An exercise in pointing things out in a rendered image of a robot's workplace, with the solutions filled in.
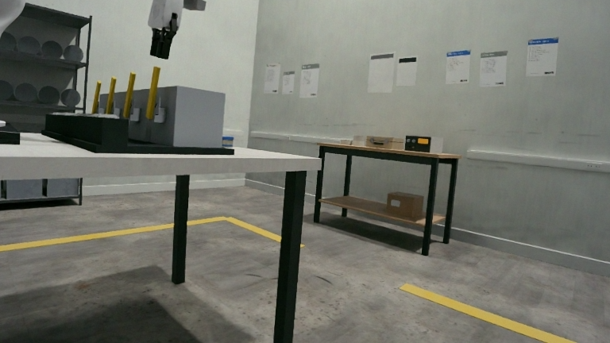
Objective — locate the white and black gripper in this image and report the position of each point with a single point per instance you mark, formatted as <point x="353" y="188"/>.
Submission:
<point x="164" y="14"/>

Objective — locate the small round tin with blue rim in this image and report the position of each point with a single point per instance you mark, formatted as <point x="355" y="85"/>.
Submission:
<point x="227" y="142"/>

